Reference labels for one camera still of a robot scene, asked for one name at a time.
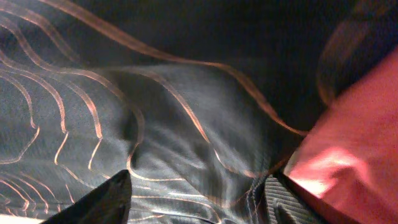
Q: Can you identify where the red t-shirt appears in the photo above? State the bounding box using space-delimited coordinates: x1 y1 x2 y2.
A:
284 51 397 223

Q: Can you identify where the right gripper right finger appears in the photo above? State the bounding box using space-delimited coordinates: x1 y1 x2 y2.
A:
253 174 328 224

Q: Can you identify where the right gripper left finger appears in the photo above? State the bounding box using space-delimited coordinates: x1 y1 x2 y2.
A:
42 170 132 224

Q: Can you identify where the black orange-patterned jersey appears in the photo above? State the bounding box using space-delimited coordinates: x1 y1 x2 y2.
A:
1 0 397 223

